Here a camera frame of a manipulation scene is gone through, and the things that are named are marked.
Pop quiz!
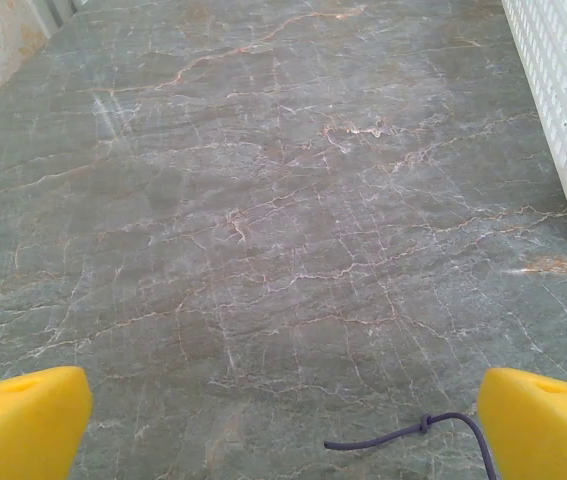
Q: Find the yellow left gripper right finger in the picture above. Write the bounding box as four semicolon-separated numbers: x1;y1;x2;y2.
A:
477;367;567;480

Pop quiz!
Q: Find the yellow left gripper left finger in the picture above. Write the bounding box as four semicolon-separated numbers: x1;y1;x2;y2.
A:
0;365;93;480

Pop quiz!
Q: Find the purple cable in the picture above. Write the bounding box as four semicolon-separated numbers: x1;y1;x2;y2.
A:
323;412;499;480

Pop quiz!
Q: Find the white perforated plastic basket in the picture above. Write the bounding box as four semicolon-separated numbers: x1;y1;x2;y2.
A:
500;0;567;259

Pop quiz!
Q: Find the aluminium frame post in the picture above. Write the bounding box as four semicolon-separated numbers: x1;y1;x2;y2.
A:
32;0;87;39

